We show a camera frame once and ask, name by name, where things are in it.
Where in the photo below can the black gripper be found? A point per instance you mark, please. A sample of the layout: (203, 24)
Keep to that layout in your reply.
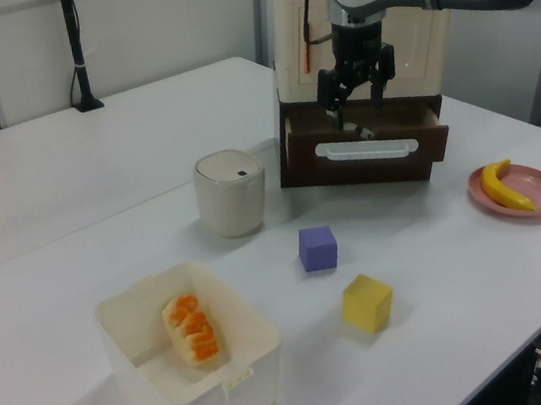
(358, 46)

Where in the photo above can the yellow banana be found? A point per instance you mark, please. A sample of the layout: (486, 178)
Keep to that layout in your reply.
(498, 190)

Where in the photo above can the beige lidded trash can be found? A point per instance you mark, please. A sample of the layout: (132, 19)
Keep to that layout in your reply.
(232, 198)

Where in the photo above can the black pole stand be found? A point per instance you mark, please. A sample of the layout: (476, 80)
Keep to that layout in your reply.
(76, 48)

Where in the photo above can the white plastic container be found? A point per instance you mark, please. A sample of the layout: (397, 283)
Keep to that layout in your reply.
(203, 403)

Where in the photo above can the bread with orange topping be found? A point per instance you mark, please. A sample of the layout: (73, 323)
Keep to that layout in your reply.
(193, 331)

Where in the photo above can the purple cube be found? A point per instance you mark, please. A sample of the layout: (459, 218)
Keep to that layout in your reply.
(317, 250)

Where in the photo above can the yellow cube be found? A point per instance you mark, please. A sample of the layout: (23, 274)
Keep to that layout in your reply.
(366, 306)

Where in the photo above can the cream cabinet with brown base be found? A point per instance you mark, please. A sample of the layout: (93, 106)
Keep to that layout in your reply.
(290, 58)

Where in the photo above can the pink plate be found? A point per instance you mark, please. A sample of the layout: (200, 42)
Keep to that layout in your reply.
(540, 185)

